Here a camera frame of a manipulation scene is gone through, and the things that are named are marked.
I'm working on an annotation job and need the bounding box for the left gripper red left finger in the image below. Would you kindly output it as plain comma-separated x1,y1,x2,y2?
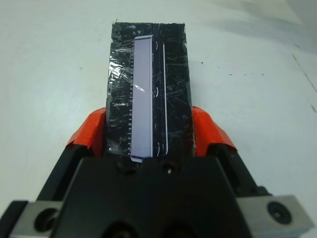
37,107,107,201

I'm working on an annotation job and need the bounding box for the black glossy box lid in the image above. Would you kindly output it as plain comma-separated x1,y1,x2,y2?
105,21,196,163

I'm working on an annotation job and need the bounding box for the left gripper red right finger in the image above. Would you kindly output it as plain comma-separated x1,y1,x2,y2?
193,106,258,198

